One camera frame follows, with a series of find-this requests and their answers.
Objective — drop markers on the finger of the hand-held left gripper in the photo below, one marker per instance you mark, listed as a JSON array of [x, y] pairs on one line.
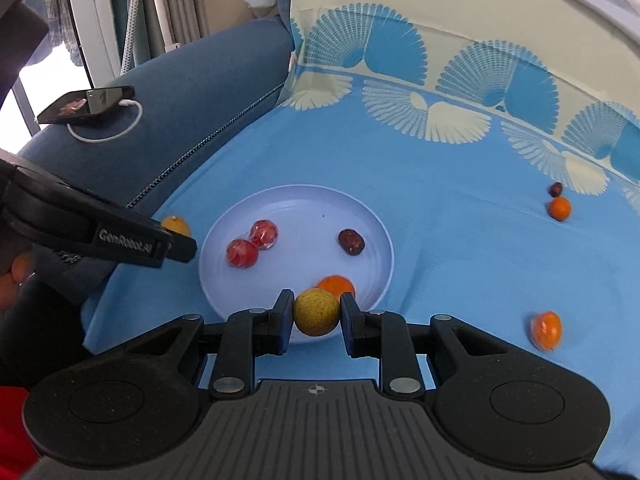
[[125, 237]]

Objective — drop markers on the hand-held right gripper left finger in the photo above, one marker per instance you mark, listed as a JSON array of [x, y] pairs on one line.
[[284, 325]]

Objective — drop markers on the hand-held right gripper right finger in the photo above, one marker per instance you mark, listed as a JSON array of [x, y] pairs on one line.
[[350, 330]]

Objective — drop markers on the yellow-green round fruit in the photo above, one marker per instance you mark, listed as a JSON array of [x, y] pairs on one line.
[[316, 312], [176, 224]]

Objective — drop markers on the small orange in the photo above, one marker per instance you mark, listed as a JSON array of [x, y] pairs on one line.
[[337, 285], [559, 208]]

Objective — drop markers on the red fruit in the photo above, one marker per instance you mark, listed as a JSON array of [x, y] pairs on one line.
[[242, 252], [263, 232]]

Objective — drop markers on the dark red date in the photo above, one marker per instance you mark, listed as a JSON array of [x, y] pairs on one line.
[[556, 189], [351, 242]]

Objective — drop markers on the light blue plate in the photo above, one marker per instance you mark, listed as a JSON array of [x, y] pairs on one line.
[[310, 240]]

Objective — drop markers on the person's left forearm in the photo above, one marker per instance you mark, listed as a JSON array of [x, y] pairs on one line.
[[45, 340]]

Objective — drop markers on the person's left hand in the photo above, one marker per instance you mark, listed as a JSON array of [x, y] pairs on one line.
[[20, 267]]

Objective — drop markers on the plaid cloth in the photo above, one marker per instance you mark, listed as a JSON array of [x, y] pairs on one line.
[[62, 25]]

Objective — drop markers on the black smartphone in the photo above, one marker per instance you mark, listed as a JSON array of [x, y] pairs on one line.
[[100, 99]]

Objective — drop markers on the dotted fabric pole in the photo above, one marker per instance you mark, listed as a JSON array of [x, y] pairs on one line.
[[132, 15]]

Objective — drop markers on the blue fan-print bedsheet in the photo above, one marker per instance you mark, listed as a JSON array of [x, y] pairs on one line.
[[450, 260]]

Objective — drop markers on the blue denim cushion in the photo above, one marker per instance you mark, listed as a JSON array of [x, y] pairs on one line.
[[175, 125]]

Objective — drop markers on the plastic-wrapped orange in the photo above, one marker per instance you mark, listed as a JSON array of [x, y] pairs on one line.
[[546, 330]]

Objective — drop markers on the red garment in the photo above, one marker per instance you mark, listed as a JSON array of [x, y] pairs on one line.
[[12, 435]]

